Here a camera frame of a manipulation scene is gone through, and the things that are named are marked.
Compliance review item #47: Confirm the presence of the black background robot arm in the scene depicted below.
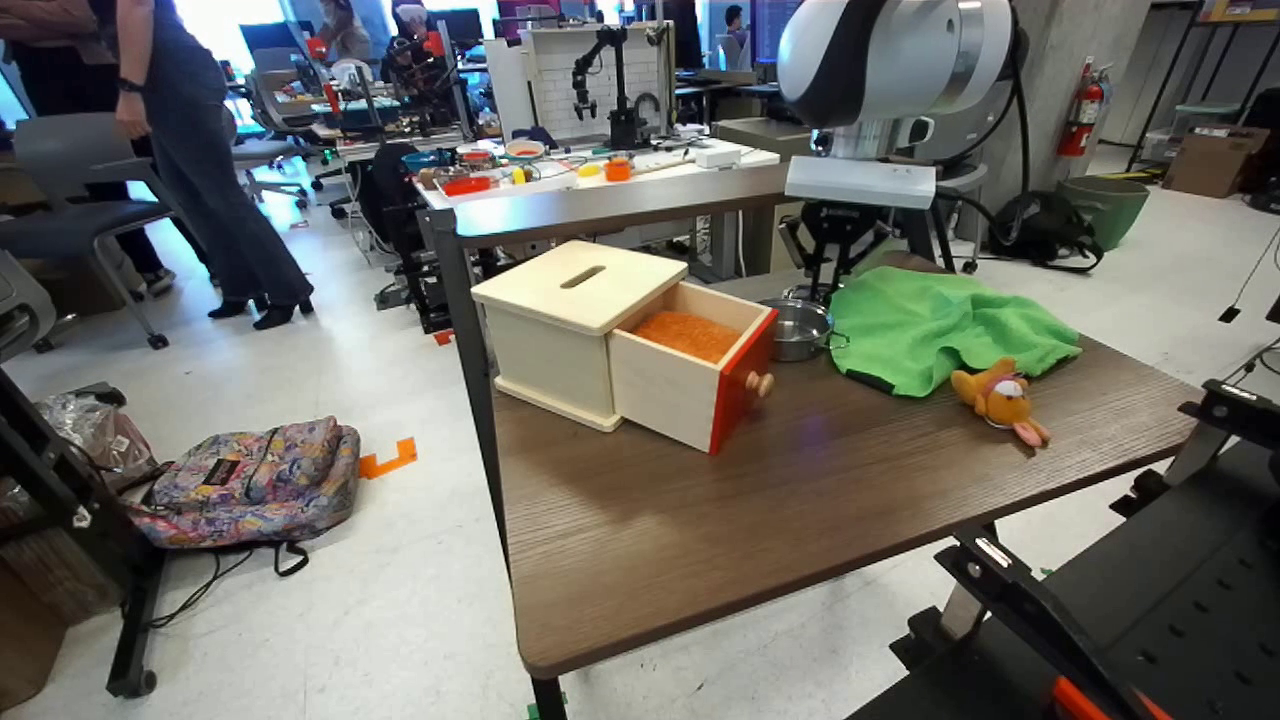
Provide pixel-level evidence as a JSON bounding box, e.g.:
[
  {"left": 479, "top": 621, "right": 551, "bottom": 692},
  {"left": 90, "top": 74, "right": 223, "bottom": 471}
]
[{"left": 572, "top": 24, "right": 670, "bottom": 150}]

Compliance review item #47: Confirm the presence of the white background table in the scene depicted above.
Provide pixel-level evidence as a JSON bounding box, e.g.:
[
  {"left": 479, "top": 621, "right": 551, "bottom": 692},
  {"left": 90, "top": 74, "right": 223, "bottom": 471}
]
[{"left": 411, "top": 137, "right": 786, "bottom": 237}]

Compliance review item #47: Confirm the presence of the standing person in jeans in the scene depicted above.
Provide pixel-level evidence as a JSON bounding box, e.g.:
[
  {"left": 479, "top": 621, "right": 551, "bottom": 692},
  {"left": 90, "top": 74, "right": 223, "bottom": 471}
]
[{"left": 0, "top": 0, "right": 319, "bottom": 334}]

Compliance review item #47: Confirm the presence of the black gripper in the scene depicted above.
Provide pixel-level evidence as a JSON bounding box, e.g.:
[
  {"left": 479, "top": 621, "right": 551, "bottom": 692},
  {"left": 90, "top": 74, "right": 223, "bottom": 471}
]
[{"left": 787, "top": 201, "right": 887, "bottom": 303}]

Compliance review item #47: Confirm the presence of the orange plush toy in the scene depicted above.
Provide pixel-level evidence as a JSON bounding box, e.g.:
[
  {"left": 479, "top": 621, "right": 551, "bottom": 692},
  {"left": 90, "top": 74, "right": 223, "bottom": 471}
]
[{"left": 951, "top": 362, "right": 1047, "bottom": 454}]

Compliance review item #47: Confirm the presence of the small steel pot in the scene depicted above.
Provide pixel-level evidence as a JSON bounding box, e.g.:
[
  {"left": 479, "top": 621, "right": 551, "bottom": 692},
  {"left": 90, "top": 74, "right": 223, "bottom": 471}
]
[{"left": 772, "top": 303, "right": 827, "bottom": 366}]

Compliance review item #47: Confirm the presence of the green cloth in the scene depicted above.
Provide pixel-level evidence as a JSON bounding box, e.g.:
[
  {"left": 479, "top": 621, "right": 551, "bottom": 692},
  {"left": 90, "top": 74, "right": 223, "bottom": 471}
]
[{"left": 827, "top": 265, "right": 1083, "bottom": 402}]

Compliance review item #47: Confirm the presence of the wooden box with red drawer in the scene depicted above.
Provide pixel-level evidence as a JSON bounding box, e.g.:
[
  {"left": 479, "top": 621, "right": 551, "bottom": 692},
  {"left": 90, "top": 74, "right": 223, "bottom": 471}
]
[{"left": 474, "top": 239, "right": 781, "bottom": 454}]

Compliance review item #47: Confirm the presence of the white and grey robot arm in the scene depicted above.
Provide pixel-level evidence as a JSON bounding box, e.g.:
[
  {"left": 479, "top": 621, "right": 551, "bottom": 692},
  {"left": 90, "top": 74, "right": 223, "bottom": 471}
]
[{"left": 777, "top": 0, "right": 1023, "bottom": 218}]

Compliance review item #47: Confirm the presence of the colourful backpack on floor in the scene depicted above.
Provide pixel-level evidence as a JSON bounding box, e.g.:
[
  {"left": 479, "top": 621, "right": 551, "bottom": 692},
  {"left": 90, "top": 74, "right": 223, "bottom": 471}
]
[{"left": 126, "top": 415, "right": 360, "bottom": 551}]

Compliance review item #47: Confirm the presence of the cardboard box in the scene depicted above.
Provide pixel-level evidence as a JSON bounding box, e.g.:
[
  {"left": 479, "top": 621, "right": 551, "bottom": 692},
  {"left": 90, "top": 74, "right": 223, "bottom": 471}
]
[{"left": 1164, "top": 127, "right": 1269, "bottom": 196}]

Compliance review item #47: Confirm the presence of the red fire extinguisher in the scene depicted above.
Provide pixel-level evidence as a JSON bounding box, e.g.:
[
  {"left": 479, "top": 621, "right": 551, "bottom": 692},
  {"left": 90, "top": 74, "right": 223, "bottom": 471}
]
[{"left": 1056, "top": 63, "right": 1109, "bottom": 162}]

